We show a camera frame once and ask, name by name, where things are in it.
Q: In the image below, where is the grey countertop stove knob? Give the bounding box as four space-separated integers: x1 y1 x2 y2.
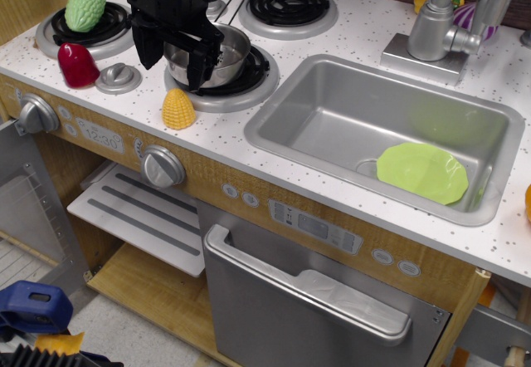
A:
95 63 142 95

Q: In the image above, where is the back right stove burner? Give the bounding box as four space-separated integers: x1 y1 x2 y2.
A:
238 0 339 41

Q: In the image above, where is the white oven rack shelf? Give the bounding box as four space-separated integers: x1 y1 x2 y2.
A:
67 162 205 277

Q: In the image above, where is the left silver oven dial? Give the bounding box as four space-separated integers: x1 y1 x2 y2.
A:
19 93 60 134

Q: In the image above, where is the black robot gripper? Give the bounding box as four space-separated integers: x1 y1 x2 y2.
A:
127 0 222 92

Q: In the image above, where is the grey middle stove knob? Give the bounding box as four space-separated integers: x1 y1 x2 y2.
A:
207 0 227 22

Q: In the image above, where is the open grey oven door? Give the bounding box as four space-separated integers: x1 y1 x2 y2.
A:
1 120 90 296

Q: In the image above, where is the right silver oven dial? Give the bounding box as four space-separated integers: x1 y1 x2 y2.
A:
140 144 186 188

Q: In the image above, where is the red toy bell pepper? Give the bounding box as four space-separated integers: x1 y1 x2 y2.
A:
57 43 100 89

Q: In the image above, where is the front right stove burner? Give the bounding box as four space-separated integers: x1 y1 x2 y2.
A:
163 46 280 113

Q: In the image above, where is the stove burner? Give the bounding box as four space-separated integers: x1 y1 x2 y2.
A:
35 2 134 60
163 46 280 113
238 0 339 41

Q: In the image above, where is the small silver pan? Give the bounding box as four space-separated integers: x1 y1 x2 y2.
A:
163 1 251 91

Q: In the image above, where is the silver toy faucet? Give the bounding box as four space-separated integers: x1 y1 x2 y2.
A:
380 0 511 86

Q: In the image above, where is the toy kitchen wooden cabinet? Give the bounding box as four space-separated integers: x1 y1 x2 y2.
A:
0 74 493 367

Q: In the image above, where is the grey toy sink basin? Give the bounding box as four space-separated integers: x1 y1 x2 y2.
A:
244 55 525 226

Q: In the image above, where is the green toy bitter gourd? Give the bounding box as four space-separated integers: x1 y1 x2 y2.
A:
65 0 106 33

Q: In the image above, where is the purple toy onion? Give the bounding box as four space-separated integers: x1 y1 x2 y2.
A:
453 2 499 42

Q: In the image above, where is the blue clamp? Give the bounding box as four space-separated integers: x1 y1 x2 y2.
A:
1 281 122 366

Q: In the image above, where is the front left stove burner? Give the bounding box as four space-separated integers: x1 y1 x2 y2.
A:
35 2 134 60

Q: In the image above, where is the silver dishwasher door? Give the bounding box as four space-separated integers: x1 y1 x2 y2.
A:
198 202 450 366

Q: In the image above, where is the yellow toy corn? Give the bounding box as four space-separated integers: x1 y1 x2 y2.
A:
162 88 196 130

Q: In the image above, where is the light green plastic plate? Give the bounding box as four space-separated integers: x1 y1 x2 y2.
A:
376 142 469 205

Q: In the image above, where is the orange toy fruit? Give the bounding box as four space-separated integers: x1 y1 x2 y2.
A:
524 185 531 221

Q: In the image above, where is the silver oven dial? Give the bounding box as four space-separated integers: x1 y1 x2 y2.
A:
19 93 60 134
140 144 186 188

